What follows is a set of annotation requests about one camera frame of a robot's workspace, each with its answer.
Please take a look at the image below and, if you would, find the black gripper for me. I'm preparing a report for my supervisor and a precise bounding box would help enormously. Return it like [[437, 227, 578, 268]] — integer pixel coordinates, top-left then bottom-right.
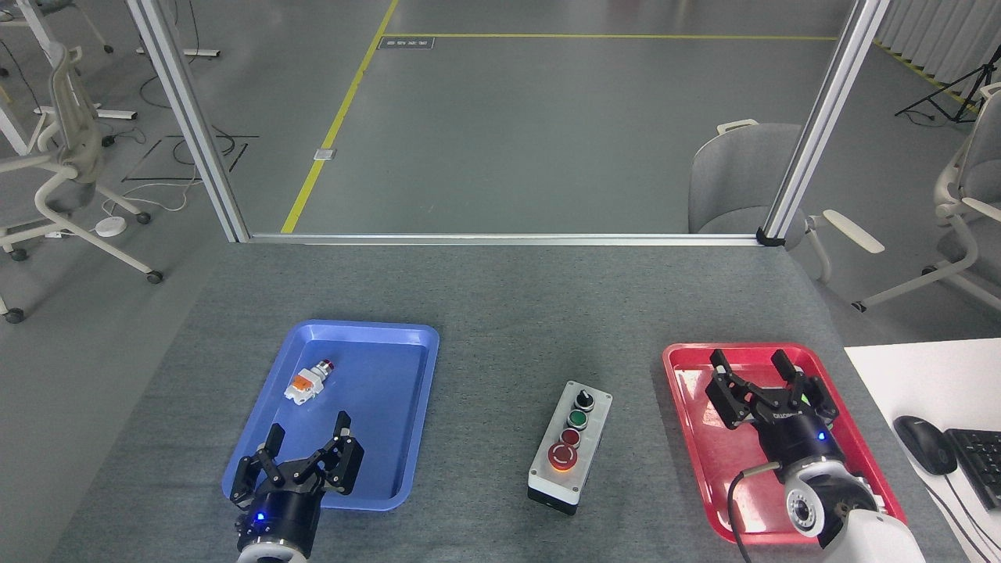
[[705, 348, 849, 475], [228, 411, 366, 559]]

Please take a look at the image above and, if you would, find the grey control box with buttons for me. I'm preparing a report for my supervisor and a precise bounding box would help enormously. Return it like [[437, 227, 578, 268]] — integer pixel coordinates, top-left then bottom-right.
[[527, 380, 615, 517]]

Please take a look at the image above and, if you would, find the small orange white push button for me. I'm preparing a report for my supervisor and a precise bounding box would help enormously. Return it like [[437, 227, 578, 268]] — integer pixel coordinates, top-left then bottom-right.
[[283, 359, 338, 407]]

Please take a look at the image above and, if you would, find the red plastic tray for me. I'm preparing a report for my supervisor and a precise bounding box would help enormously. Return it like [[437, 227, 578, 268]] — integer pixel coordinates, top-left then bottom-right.
[[662, 341, 909, 547]]

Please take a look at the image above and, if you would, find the blue plastic tray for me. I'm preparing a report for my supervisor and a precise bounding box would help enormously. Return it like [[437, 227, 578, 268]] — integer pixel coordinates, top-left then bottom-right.
[[221, 318, 441, 513]]

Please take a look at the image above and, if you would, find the white desk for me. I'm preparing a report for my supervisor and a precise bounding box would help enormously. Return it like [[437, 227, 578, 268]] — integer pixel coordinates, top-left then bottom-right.
[[842, 337, 1001, 563]]

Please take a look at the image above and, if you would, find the black computer mouse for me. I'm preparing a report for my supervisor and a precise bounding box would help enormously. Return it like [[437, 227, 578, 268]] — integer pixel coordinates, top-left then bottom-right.
[[892, 414, 959, 477]]

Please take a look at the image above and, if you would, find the grey fabric chair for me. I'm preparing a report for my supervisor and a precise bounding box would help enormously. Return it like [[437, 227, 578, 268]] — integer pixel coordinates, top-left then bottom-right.
[[687, 118, 886, 284]]

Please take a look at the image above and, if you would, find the black keyboard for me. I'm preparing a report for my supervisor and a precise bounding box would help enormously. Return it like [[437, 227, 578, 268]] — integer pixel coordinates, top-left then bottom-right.
[[943, 427, 1001, 512]]

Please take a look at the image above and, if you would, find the white grey office chair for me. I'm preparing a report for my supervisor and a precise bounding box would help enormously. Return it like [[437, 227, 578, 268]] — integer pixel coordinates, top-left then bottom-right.
[[851, 81, 1001, 314]]

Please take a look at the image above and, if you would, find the black tripod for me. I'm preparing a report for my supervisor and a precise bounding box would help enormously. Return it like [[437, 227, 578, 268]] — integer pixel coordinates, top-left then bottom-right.
[[895, 61, 1001, 125]]

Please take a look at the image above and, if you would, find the white mesh office chair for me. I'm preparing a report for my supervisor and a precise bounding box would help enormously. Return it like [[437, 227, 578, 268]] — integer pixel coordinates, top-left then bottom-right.
[[0, 42, 166, 326]]

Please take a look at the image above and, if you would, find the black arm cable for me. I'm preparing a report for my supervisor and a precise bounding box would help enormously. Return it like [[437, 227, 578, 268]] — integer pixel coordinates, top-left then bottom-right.
[[726, 461, 783, 563]]

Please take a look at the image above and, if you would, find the silver aluminium frame post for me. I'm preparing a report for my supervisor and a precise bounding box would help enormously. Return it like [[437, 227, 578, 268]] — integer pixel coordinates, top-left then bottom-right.
[[755, 0, 893, 248], [124, 0, 252, 244]]

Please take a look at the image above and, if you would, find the silver aluminium frame rail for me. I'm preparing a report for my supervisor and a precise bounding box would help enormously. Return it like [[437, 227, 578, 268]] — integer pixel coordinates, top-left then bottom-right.
[[247, 231, 764, 248]]

